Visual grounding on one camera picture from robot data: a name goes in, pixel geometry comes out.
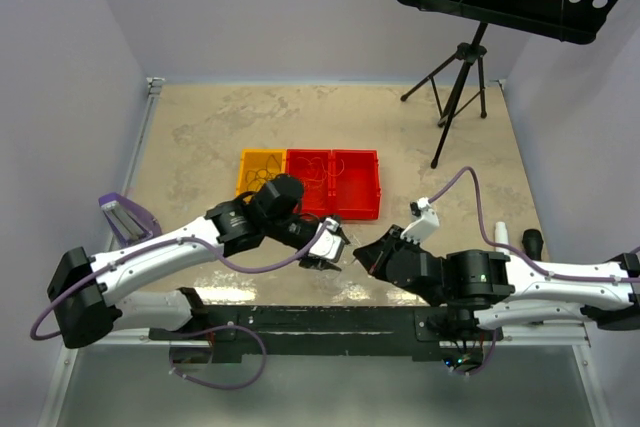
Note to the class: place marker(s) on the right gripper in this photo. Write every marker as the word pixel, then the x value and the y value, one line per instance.
pixel 373 255

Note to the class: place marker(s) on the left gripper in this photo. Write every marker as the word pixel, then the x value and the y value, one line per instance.
pixel 312 262

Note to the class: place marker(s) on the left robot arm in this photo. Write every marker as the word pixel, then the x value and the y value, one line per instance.
pixel 256 232

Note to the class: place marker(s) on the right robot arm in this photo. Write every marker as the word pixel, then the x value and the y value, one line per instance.
pixel 487 290

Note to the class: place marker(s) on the right red plastic bin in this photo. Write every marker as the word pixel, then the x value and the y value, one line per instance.
pixel 356 184

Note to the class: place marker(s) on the red plastic bin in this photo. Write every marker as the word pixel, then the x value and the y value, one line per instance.
pixel 311 167
pixel 356 184

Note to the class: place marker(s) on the middle red plastic bin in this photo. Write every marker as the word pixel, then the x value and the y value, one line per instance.
pixel 311 167

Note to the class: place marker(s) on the yellow plastic bin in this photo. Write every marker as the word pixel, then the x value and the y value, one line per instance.
pixel 258 166

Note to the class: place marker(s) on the white cylinder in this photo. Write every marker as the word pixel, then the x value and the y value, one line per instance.
pixel 501 237

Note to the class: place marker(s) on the black cylinder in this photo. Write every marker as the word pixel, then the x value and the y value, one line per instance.
pixel 533 244

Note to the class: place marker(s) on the purple box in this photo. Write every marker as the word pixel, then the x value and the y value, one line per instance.
pixel 129 222

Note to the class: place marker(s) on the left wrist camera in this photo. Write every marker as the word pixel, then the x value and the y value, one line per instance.
pixel 331 241

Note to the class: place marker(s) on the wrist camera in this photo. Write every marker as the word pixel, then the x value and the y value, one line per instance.
pixel 331 241
pixel 424 222

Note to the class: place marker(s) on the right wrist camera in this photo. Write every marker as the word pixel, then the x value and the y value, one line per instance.
pixel 424 222

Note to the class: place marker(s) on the aluminium frame rail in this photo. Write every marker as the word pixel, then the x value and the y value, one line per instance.
pixel 65 363

